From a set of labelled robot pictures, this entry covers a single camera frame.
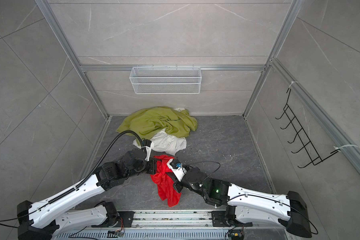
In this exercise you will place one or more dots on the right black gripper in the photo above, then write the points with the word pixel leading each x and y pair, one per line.
pixel 177 184

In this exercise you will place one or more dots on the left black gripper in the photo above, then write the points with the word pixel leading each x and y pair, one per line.
pixel 153 164

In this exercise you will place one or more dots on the red cloth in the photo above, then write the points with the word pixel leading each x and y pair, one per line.
pixel 164 182

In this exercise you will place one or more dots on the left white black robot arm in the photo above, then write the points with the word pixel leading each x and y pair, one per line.
pixel 52 216

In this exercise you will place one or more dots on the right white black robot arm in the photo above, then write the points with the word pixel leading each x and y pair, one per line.
pixel 246 207

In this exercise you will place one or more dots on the green cloth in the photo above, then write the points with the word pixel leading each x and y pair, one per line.
pixel 148 122

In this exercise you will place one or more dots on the patterned white cloth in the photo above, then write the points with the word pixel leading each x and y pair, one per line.
pixel 179 109

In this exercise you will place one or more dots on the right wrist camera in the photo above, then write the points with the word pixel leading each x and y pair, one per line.
pixel 176 166

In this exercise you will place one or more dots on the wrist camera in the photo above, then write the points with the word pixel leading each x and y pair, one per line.
pixel 147 148
pixel 176 166

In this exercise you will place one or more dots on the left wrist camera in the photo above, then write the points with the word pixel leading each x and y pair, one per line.
pixel 147 148

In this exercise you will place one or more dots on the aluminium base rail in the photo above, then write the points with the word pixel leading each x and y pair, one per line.
pixel 177 225

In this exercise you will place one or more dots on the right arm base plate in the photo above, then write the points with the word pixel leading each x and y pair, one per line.
pixel 219 219

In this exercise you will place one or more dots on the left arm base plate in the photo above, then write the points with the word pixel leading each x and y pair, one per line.
pixel 125 218

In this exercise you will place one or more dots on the white wire mesh basket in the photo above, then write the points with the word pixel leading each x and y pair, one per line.
pixel 166 80

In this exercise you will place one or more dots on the black wire hook rack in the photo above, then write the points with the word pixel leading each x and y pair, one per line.
pixel 301 136

